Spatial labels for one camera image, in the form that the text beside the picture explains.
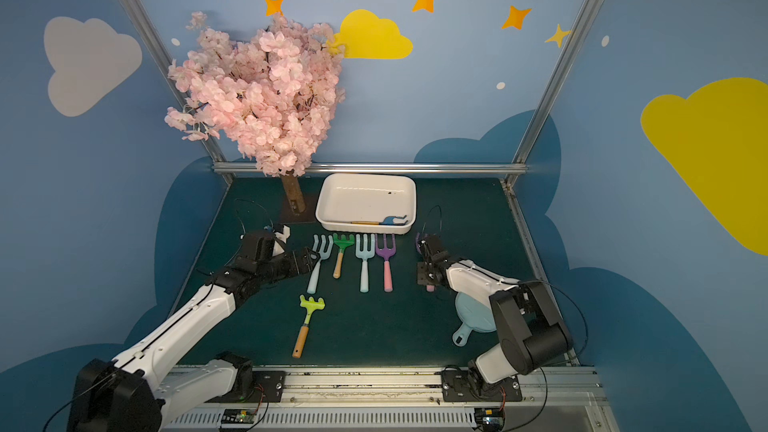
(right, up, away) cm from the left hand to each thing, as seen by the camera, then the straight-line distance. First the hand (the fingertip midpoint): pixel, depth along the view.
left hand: (308, 255), depth 84 cm
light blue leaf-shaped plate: (+49, -19, +3) cm, 52 cm away
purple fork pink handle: (+22, -2, +16) cm, 28 cm away
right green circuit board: (+48, -39, -11) cm, 63 cm away
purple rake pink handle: (+33, 0, +17) cm, 38 cm away
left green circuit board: (-14, -38, -12) cm, 42 cm away
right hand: (+37, -6, +11) cm, 39 cm away
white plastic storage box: (+13, +15, +30) cm, 36 cm away
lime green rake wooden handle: (-1, -16, +5) cm, 17 cm away
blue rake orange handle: (+23, +8, +24) cm, 34 cm away
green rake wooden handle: (+7, +1, +17) cm, 19 cm away
